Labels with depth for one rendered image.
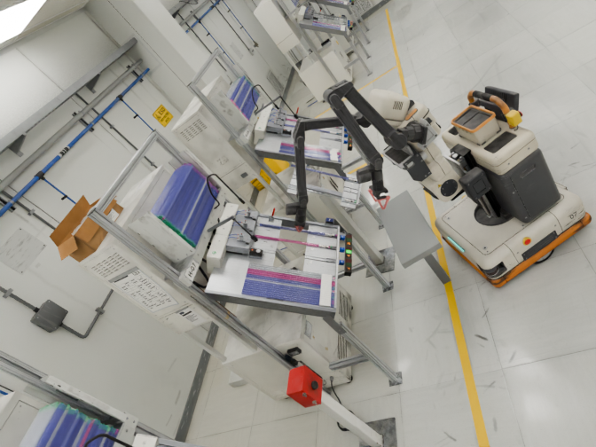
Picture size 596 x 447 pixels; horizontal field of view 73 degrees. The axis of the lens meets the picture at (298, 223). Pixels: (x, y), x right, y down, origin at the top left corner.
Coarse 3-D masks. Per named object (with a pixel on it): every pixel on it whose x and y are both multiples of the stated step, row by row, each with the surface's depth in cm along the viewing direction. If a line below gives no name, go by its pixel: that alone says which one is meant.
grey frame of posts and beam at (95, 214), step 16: (160, 144) 241; (176, 160) 247; (224, 192) 264; (96, 208) 183; (208, 224) 237; (128, 240) 190; (208, 240) 231; (352, 240) 280; (176, 272) 206; (192, 288) 211; (208, 304) 217; (224, 320) 225; (256, 336) 236; (352, 336) 223; (272, 352) 242; (368, 352) 231; (288, 368) 252; (384, 368) 240
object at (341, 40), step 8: (304, 0) 730; (312, 0) 698; (320, 0) 697; (328, 0) 702; (336, 0) 711; (344, 0) 724; (352, 0) 737; (312, 8) 703; (344, 8) 701; (296, 16) 718; (336, 16) 751; (352, 16) 706; (360, 16) 771; (312, 32) 790; (320, 32) 734; (312, 40) 742; (344, 40) 736; (352, 40) 769; (368, 40) 728; (344, 48) 745
